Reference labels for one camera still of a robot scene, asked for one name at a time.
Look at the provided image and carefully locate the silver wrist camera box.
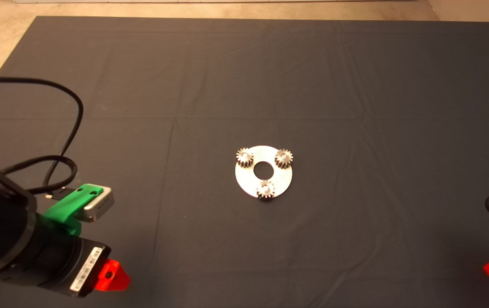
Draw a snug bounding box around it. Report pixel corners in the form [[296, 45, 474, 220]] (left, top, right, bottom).
[[82, 187, 115, 223]]

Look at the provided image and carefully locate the braided black cable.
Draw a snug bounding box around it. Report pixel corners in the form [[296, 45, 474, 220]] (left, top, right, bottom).
[[2, 155, 78, 201]]

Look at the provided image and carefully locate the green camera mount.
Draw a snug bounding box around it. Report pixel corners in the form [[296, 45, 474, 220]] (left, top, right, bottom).
[[42, 184, 104, 237]]

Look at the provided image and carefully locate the round metal carrier plate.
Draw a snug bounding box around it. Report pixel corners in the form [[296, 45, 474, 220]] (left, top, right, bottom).
[[235, 145, 293, 200]]

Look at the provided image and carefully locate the steel planetary gear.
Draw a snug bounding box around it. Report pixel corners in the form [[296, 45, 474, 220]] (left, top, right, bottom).
[[256, 180, 275, 201], [274, 148, 294, 169], [236, 148, 254, 168]]

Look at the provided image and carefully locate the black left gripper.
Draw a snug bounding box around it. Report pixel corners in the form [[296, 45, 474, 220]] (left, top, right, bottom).
[[34, 222, 131, 298]]

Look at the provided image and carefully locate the dark grey table cloth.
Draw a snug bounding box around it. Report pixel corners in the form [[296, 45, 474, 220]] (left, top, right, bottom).
[[0, 16, 489, 308]]

